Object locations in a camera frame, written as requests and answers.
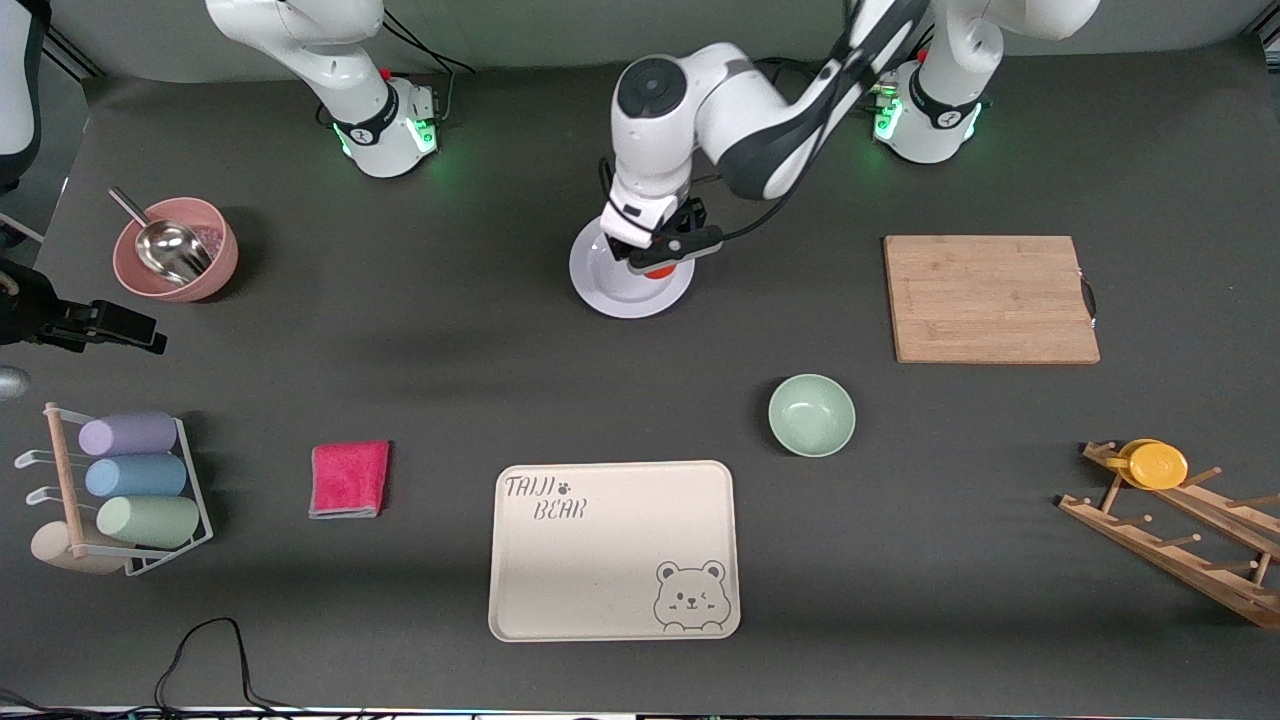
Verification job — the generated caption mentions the white round plate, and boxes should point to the white round plate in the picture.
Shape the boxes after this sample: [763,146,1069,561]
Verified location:
[569,215,696,320]

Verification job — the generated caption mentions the purple cup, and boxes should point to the purple cup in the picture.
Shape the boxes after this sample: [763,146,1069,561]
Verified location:
[78,411,179,457]

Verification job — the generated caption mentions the wooden peg cup rack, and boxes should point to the wooden peg cup rack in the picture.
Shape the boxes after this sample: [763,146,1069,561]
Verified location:
[1058,440,1280,631]

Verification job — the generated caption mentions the wooden cutting board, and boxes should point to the wooden cutting board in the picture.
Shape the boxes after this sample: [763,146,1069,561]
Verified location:
[883,235,1101,365]

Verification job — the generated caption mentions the pink bowl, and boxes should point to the pink bowl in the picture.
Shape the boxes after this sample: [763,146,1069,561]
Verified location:
[112,197,240,303]

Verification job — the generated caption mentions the black loose cable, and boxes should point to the black loose cable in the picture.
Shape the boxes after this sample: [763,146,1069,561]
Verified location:
[155,618,301,715]

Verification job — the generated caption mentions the beige cup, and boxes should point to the beige cup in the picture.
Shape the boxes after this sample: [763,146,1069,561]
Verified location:
[30,520,126,576]

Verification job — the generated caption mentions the black right base cables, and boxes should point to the black right base cables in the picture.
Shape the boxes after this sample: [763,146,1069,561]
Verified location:
[383,10,477,126]

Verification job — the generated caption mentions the green cup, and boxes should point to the green cup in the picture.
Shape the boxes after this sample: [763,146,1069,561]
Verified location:
[96,495,201,549]

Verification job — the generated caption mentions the cream bear print tray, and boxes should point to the cream bear print tray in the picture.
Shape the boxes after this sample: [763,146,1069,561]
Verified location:
[488,460,742,643]

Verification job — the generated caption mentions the pale green bowl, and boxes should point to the pale green bowl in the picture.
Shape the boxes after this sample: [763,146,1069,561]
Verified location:
[768,374,857,459]

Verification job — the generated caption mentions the yellow cup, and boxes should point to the yellow cup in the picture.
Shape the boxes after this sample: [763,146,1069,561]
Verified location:
[1105,438,1190,491]

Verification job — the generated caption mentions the blue cup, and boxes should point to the blue cup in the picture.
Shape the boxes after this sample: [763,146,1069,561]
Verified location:
[85,455,188,499]

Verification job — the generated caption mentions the white wire cup rack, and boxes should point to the white wire cup rack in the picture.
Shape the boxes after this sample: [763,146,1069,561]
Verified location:
[14,402,214,578]

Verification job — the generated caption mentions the metal scoop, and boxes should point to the metal scoop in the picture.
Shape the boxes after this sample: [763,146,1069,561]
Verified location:
[108,186,214,286]

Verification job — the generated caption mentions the pink folded cloth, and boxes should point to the pink folded cloth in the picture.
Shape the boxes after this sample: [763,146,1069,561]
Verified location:
[308,440,392,520]

